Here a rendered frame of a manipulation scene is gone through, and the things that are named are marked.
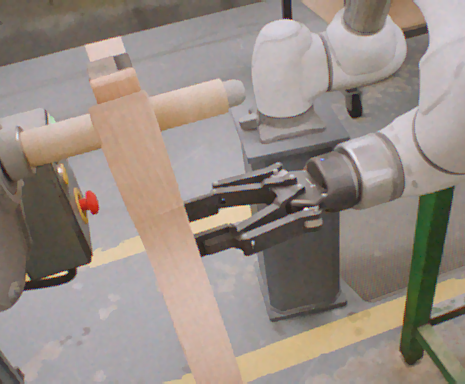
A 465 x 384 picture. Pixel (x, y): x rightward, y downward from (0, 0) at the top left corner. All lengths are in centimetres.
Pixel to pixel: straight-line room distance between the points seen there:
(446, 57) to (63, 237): 56
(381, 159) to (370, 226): 149
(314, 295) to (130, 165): 145
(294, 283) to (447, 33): 126
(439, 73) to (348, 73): 80
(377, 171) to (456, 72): 16
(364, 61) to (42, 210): 87
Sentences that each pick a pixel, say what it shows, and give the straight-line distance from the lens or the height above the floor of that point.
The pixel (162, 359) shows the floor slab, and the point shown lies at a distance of 182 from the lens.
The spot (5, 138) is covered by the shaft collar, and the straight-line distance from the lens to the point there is 47.
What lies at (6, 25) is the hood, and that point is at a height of 140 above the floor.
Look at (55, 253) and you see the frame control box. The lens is 81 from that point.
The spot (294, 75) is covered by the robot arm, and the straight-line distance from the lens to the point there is 132.
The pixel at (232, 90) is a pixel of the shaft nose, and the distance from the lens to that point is 48.
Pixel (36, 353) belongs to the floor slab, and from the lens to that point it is 201.
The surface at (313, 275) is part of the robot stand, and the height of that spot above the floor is 18.
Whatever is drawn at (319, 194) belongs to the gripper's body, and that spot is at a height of 108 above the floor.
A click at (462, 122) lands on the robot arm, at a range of 55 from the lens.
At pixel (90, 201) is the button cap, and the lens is 84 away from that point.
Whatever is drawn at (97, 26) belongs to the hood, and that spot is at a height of 139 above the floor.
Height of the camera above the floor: 148
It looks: 39 degrees down
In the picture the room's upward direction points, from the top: 10 degrees counter-clockwise
